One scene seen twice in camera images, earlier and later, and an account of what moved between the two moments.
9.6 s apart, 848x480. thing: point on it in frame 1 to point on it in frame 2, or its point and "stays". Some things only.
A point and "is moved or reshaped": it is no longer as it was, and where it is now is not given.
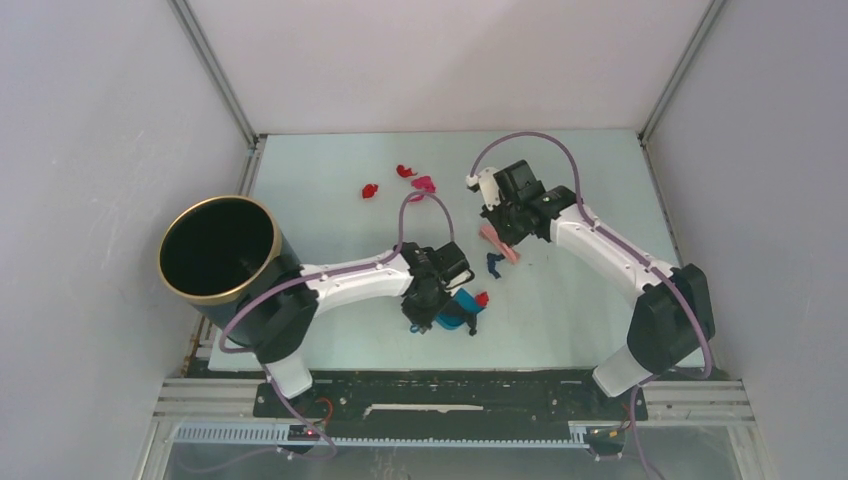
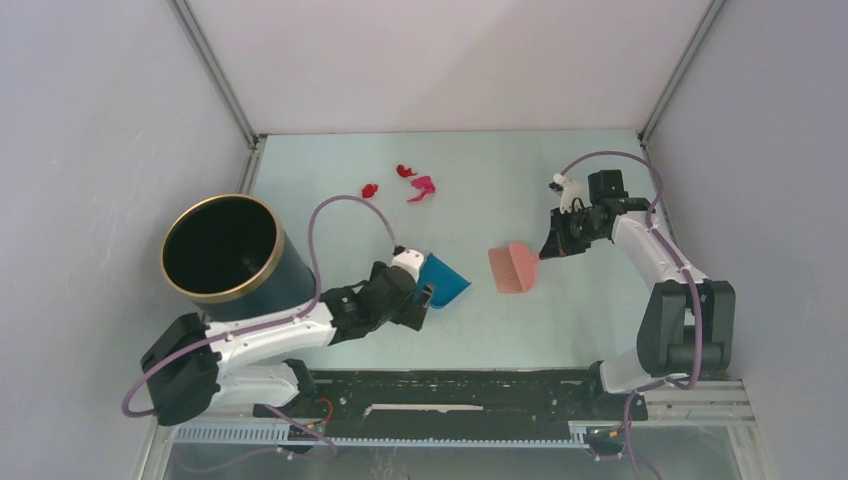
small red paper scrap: [405, 172] stays
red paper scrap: [369, 190] stays
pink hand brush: [506, 249] to [514, 268]
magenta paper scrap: [426, 184] stays
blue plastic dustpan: [463, 303] is moved or reshaped
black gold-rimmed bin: [217, 252] stays
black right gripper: [510, 238] to [558, 244]
